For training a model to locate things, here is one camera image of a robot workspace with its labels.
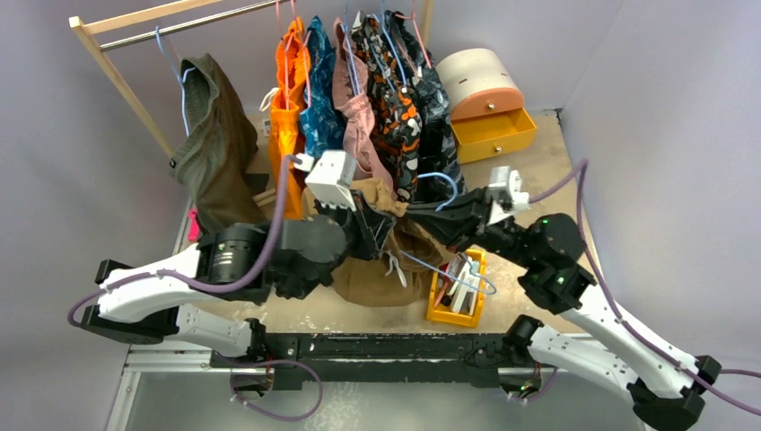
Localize tan brown shorts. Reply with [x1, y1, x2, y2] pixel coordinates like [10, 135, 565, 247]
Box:
[318, 179, 454, 307]

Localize light blue wire hanger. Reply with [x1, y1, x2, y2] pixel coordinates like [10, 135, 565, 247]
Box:
[399, 172, 498, 295]

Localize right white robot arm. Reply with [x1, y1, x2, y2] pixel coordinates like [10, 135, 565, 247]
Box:
[406, 187, 721, 430]

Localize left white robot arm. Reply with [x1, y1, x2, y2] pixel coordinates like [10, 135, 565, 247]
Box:
[72, 190, 397, 345]

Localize dark grey patterned shorts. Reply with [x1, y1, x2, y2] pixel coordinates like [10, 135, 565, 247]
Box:
[385, 11, 466, 203]

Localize blue patterned shorts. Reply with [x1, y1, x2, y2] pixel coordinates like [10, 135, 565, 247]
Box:
[300, 15, 346, 159]

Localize orange black patterned shorts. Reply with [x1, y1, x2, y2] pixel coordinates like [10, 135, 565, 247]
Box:
[350, 12, 422, 202]

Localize pink shorts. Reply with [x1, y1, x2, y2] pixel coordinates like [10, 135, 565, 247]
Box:
[332, 18, 393, 189]

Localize olive green shorts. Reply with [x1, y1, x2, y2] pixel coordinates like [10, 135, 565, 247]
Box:
[170, 54, 266, 233]

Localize yellow bin with items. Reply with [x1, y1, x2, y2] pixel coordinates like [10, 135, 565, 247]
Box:
[425, 249, 486, 329]

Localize cream orange drawer box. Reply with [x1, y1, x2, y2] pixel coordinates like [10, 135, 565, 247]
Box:
[436, 48, 537, 163]

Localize pink clip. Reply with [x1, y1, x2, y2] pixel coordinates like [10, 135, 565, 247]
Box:
[186, 207, 200, 242]

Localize wooden clothes rack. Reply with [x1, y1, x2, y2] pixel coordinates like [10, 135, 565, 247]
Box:
[68, 0, 435, 209]

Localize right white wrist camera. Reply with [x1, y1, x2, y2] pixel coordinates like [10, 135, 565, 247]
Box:
[485, 166, 530, 225]

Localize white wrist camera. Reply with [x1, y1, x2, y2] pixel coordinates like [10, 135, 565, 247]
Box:
[485, 166, 530, 225]
[294, 150, 357, 211]

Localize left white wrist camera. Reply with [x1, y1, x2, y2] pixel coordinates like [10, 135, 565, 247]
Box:
[294, 150, 357, 211]

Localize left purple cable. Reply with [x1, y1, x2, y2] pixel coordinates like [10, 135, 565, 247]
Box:
[66, 155, 297, 329]

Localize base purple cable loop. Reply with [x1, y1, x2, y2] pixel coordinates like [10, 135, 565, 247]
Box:
[229, 359, 325, 424]

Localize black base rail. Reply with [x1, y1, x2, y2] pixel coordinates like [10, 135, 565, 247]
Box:
[210, 333, 552, 397]

